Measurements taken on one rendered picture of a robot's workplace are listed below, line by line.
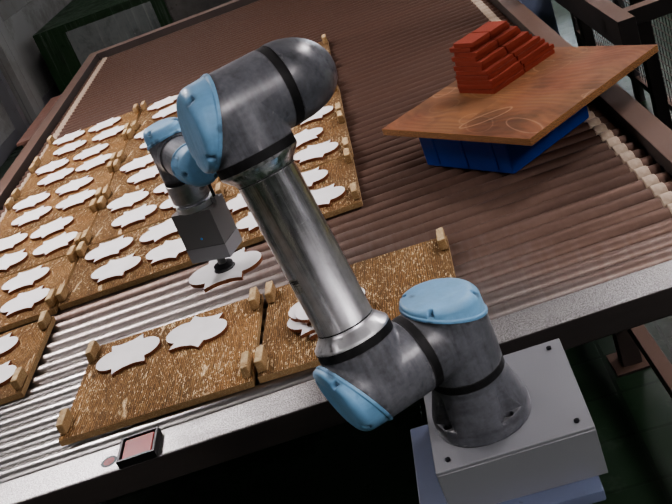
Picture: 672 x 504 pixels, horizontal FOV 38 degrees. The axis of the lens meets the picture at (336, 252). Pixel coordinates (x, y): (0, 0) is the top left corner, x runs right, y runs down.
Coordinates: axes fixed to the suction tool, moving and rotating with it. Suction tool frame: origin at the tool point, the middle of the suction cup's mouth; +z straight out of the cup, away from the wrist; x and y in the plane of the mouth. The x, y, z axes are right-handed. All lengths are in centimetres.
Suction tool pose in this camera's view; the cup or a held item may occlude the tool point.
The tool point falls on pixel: (227, 272)
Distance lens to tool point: 189.1
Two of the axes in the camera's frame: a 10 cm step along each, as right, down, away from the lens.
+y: -9.0, 1.6, 4.0
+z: 3.3, 8.5, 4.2
